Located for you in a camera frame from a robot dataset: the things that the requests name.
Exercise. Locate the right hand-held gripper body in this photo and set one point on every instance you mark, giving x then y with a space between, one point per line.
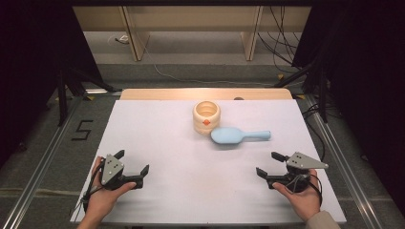
299 173

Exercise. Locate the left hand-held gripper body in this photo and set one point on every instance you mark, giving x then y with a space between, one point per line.
111 171

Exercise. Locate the cream ribbed brush holder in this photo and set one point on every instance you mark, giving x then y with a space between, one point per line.
200 125

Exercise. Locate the person's left hand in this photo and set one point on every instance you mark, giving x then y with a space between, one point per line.
102 198

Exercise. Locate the person's right hand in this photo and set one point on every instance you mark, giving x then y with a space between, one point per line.
304 202

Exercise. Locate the white table cover sheet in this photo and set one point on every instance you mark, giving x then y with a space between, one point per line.
191 178

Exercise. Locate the black metal stand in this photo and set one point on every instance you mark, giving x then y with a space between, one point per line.
322 95
62 95

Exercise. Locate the black curtain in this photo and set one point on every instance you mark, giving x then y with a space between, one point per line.
366 79
28 63

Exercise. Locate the white floor socket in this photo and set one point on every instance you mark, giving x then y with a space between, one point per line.
122 39

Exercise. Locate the beige wooden desk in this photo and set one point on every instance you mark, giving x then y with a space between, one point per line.
191 17

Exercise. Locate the aluminium floor rail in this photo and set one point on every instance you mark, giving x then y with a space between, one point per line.
38 178
347 178

